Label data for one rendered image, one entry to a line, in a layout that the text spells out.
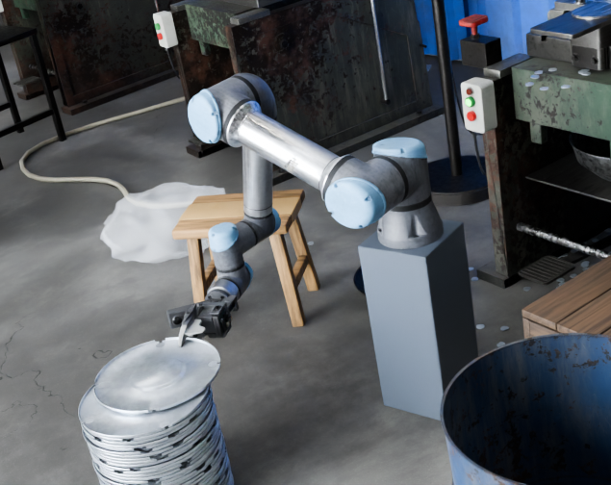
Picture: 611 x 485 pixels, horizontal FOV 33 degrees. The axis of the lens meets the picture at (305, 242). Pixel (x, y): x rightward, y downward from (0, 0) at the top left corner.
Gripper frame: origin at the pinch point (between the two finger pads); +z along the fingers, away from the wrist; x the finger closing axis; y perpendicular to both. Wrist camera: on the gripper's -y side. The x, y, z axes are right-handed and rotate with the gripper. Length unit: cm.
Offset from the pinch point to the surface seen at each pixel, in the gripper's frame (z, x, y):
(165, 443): 30.3, 4.3, 9.4
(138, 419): 27.2, 0.9, 2.2
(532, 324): -7, -3, 81
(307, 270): -74, 21, 5
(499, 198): -78, 1, 64
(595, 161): -76, -10, 90
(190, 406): 22.0, 0.9, 12.1
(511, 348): 25, -18, 82
